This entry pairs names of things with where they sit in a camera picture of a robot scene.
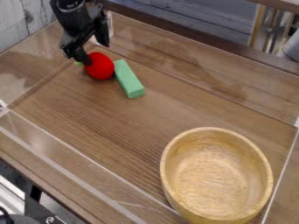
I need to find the gold metal chair frame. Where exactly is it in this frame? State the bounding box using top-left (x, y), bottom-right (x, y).
top-left (248, 0), bottom-right (299, 53)

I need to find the green rectangular block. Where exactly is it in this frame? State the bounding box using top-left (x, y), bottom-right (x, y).
top-left (114, 59), bottom-right (145, 99)

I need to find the round wooden bowl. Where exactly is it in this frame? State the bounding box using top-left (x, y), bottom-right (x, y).
top-left (160, 127), bottom-right (273, 224)

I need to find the red toy strawberry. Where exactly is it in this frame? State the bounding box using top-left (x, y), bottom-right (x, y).
top-left (77, 52), bottom-right (114, 81)

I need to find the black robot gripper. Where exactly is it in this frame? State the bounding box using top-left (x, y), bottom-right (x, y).
top-left (57, 8), bottom-right (109, 66)

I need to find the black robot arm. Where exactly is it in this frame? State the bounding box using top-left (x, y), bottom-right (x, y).
top-left (50, 0), bottom-right (109, 66)

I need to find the clear acrylic tray enclosure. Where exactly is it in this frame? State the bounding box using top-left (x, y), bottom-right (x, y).
top-left (0, 14), bottom-right (299, 224)

